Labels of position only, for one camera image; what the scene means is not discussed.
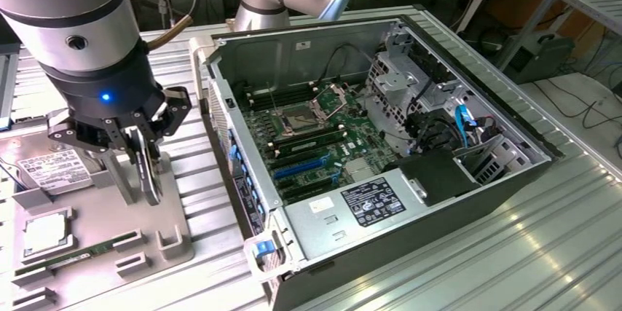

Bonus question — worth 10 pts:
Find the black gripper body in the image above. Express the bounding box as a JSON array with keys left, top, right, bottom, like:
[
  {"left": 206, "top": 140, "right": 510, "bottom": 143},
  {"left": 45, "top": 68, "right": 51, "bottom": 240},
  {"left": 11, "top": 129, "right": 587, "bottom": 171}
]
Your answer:
[{"left": 37, "top": 43, "right": 170, "bottom": 123}]

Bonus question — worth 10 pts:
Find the blue expansion slot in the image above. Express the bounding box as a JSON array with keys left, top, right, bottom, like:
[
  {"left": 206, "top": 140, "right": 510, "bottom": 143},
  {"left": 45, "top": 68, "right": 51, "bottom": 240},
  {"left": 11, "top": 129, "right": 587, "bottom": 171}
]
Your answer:
[{"left": 270, "top": 153, "right": 334, "bottom": 181}]

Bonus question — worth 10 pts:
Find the long black expansion slot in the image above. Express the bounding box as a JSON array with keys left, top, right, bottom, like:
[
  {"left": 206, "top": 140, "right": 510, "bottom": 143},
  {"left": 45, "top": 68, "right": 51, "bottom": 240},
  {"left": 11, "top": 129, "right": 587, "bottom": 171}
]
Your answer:
[
  {"left": 279, "top": 174, "right": 338, "bottom": 195},
  {"left": 283, "top": 181, "right": 342, "bottom": 202}
]

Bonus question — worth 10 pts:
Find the silver hard disk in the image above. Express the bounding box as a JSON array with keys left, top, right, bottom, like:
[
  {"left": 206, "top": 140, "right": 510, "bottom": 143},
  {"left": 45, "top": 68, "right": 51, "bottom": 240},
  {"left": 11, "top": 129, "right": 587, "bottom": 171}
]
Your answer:
[{"left": 0, "top": 135, "right": 99, "bottom": 195}]

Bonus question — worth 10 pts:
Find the grey parts rack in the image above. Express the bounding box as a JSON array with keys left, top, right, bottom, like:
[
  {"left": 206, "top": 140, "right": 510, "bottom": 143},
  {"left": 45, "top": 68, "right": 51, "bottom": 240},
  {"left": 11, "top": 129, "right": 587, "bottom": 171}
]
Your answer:
[{"left": 0, "top": 132, "right": 196, "bottom": 311}]

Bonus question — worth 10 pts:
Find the CPU socket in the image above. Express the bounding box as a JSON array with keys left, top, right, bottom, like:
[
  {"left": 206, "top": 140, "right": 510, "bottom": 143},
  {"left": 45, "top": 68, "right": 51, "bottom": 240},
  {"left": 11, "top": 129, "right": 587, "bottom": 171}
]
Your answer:
[{"left": 279, "top": 105, "right": 316, "bottom": 133}]

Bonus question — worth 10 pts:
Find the silver CPU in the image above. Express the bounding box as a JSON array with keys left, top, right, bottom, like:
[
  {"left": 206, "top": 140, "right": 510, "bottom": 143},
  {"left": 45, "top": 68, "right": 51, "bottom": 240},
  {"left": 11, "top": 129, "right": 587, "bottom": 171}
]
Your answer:
[{"left": 23, "top": 216, "right": 72, "bottom": 253}]

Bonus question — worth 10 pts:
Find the green RAM stick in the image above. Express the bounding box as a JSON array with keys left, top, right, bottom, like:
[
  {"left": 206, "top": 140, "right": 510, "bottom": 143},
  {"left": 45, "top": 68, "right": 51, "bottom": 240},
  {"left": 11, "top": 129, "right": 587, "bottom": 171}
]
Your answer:
[
  {"left": 13, "top": 232, "right": 135, "bottom": 277},
  {"left": 280, "top": 138, "right": 339, "bottom": 154}
]

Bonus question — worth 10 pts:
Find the silver socket cover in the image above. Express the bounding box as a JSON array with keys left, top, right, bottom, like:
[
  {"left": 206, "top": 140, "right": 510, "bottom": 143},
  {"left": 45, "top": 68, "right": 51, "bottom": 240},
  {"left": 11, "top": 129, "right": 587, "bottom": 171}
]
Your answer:
[{"left": 310, "top": 82, "right": 350, "bottom": 116}]

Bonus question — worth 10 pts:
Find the green motherboard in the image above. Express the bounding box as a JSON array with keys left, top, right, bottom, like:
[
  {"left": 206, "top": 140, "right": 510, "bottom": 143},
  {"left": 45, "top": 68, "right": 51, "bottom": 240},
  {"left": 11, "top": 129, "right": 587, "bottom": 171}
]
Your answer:
[{"left": 238, "top": 81, "right": 405, "bottom": 206}]

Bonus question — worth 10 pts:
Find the silver chipset heatsink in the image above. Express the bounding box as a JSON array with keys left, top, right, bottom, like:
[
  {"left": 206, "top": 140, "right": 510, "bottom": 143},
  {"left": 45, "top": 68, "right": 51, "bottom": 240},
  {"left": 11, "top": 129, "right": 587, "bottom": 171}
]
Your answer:
[{"left": 344, "top": 160, "right": 377, "bottom": 183}]

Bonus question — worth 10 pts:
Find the blue case latch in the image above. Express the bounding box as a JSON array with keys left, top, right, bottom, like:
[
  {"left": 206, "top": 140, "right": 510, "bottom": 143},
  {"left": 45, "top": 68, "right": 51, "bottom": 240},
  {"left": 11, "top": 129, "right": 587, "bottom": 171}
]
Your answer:
[{"left": 252, "top": 240, "right": 278, "bottom": 256}]

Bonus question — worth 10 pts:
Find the grey power supply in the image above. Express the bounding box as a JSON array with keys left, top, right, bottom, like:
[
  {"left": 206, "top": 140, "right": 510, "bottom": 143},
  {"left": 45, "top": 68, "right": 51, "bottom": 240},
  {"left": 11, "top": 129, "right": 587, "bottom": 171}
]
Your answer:
[{"left": 284, "top": 174, "right": 429, "bottom": 263}]

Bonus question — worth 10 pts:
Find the silver drive cage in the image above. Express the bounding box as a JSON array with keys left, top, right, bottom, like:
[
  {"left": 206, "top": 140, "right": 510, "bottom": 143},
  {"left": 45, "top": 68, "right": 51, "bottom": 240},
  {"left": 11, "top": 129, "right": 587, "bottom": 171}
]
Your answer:
[{"left": 367, "top": 26, "right": 467, "bottom": 137}]

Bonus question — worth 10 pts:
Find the black plastic shroud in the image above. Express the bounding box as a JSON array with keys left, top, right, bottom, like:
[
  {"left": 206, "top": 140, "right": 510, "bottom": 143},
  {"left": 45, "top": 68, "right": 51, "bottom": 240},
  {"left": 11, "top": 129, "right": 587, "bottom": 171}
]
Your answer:
[{"left": 382, "top": 149, "right": 481, "bottom": 207}]

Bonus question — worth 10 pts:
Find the open PC case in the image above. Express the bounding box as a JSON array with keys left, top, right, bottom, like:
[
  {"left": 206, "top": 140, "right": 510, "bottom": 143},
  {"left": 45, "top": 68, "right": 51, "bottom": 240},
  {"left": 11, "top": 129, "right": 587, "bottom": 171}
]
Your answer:
[{"left": 188, "top": 14, "right": 567, "bottom": 311}]

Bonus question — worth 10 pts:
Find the black box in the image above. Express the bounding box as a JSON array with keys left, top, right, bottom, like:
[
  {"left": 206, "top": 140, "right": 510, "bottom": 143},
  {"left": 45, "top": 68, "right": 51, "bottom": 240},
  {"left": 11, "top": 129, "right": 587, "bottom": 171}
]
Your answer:
[{"left": 505, "top": 34, "right": 578, "bottom": 84}]

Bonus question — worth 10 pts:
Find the black wire bundle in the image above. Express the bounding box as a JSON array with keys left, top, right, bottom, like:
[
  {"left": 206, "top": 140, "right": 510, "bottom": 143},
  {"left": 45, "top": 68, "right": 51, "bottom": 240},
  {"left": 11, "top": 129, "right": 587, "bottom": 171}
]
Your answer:
[{"left": 406, "top": 109, "right": 461, "bottom": 151}]

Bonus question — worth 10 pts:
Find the blue disk wire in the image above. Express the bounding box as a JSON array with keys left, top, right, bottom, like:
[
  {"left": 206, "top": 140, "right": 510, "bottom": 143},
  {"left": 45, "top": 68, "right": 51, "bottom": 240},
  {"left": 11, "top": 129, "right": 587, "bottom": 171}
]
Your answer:
[{"left": 455, "top": 104, "right": 477, "bottom": 149}]

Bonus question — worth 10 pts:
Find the silver perforated bracket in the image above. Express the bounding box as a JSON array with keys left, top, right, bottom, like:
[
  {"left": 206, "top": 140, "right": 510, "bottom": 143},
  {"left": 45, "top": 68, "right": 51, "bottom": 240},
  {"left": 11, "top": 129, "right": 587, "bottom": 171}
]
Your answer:
[{"left": 453, "top": 135, "right": 517, "bottom": 185}]

